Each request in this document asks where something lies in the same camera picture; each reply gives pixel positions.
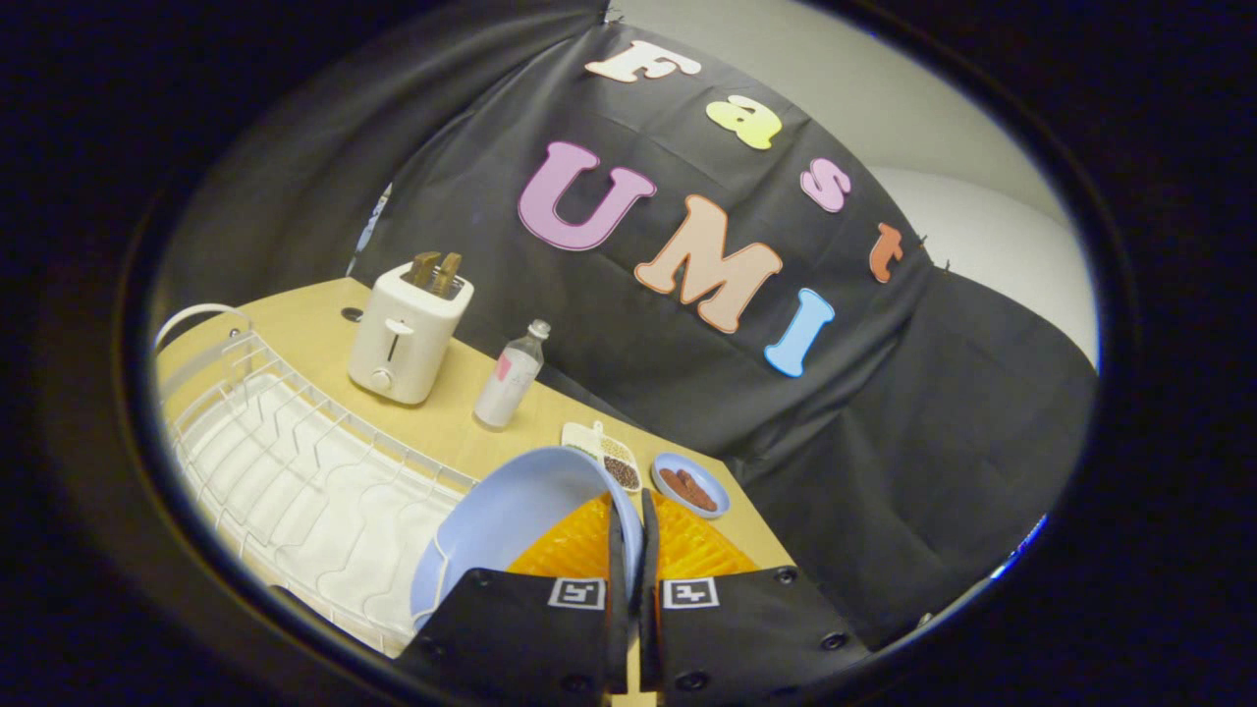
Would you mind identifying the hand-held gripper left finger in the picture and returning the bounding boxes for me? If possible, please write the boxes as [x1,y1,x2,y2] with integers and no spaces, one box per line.
[396,494,630,707]

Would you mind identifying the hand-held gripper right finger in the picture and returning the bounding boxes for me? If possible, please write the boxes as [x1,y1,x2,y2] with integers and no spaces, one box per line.
[639,488,871,707]

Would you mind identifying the light blue plate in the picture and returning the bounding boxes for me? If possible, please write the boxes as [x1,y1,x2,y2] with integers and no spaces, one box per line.
[410,446,644,629]

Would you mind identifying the white wire dish rack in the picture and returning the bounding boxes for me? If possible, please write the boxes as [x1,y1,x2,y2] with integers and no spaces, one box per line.
[154,303,479,657]

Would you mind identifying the white divided spice dish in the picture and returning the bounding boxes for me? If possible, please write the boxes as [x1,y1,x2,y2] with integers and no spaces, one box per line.
[561,421,643,493]

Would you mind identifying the brown food pieces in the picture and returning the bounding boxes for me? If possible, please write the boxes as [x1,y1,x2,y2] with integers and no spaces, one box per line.
[659,467,719,513]

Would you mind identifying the small blue bowl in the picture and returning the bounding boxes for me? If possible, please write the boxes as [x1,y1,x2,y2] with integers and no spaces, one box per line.
[651,452,732,520]

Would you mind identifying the black backdrop cloth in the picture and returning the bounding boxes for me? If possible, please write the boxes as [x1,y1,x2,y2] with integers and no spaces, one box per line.
[157,0,1099,649]

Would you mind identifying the clear plastic bottle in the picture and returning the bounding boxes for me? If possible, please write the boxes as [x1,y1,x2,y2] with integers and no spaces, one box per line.
[473,319,552,430]

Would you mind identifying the white toaster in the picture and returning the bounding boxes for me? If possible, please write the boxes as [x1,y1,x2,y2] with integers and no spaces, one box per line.
[348,261,475,406]

